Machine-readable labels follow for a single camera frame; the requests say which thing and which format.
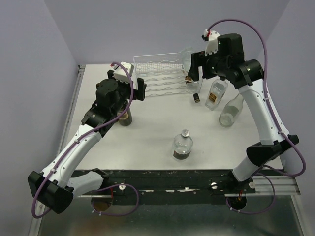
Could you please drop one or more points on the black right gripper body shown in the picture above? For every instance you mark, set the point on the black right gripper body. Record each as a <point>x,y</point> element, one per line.
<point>211,65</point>

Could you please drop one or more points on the round clear bottle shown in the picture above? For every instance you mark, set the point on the round clear bottle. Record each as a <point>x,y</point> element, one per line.
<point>182,145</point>
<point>186,58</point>

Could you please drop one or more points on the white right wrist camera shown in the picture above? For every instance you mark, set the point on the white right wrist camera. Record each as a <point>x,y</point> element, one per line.
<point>211,37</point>

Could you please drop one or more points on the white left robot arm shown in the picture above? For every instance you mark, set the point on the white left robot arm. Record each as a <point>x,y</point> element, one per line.
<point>54,186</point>

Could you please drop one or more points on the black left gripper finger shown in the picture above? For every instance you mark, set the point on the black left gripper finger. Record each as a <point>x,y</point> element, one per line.
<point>141,87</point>
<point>110,74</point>

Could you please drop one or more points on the clear empty tall bottle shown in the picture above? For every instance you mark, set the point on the clear empty tall bottle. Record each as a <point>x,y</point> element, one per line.
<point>231,111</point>

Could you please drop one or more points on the clear square bottle brown label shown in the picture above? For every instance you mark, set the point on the clear square bottle brown label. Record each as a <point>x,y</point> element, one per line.
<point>191,85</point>

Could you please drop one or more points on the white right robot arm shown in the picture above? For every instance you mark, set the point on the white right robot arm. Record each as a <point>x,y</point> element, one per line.
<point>274,138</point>

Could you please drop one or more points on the dark wine bottle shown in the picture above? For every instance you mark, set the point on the dark wine bottle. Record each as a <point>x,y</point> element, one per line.
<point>126,118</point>

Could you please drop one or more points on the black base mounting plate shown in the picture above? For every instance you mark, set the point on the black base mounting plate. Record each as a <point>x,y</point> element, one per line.
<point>171,187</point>

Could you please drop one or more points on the small black bottle cap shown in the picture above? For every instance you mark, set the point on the small black bottle cap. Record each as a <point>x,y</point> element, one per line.
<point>196,98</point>

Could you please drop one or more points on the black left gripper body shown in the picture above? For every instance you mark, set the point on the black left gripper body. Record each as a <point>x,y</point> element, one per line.
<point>124,90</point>

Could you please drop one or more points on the clear flask bottle black cap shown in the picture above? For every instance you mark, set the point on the clear flask bottle black cap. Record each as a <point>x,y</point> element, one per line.
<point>217,90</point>

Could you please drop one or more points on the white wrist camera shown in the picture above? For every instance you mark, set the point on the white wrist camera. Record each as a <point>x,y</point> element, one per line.
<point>119,74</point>
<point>211,37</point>

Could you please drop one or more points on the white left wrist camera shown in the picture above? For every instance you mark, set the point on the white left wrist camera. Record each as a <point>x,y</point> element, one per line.
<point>119,74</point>

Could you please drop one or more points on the white wire wine rack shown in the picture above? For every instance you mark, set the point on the white wire wine rack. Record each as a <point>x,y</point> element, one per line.
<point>163,74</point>

